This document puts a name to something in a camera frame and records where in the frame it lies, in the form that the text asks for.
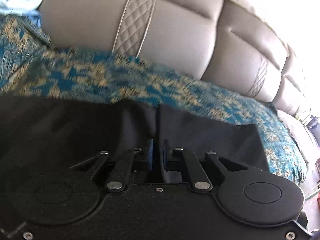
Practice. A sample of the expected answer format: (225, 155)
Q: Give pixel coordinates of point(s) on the teal paisley sofa cover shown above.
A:
(30, 67)

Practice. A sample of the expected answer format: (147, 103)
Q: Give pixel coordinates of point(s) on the lilac cushion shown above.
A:
(305, 140)

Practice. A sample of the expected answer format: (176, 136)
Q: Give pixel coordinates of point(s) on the black pants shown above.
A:
(45, 135)

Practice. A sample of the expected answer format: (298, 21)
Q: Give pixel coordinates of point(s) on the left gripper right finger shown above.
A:
(243, 192)

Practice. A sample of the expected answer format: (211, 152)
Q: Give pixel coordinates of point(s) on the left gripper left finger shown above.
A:
(69, 195)

